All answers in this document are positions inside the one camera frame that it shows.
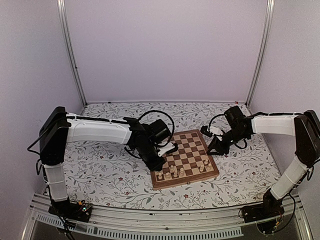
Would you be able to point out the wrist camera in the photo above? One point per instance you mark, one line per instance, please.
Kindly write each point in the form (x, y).
(168, 149)
(212, 131)

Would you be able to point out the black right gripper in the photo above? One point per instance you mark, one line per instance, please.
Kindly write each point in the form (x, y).
(217, 145)

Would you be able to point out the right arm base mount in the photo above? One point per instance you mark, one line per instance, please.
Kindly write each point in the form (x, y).
(270, 207)

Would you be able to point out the light chess bishop piece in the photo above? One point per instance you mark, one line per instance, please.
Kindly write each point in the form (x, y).
(175, 174)

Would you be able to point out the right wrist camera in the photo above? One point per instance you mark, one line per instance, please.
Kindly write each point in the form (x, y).
(212, 131)

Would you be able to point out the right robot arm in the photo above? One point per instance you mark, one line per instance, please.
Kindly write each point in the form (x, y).
(294, 136)

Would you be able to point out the light chess king piece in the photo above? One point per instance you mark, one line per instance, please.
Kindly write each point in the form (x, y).
(181, 172)

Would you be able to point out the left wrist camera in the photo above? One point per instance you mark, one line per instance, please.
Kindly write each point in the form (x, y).
(168, 149)

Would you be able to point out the floral patterned table mat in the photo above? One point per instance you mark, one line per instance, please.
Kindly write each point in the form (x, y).
(104, 174)

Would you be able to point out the front aluminium rail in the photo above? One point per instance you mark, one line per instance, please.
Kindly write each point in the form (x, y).
(113, 223)

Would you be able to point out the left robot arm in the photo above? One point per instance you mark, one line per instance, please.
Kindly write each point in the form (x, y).
(62, 128)

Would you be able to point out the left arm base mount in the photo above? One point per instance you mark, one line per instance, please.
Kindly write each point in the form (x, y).
(79, 211)

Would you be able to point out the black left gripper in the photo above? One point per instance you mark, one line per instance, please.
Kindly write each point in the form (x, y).
(158, 166)

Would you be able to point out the wooden chess board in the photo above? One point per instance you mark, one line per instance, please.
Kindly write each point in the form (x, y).
(191, 154)

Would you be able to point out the right aluminium frame post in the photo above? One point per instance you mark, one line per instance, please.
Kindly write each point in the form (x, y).
(262, 50)

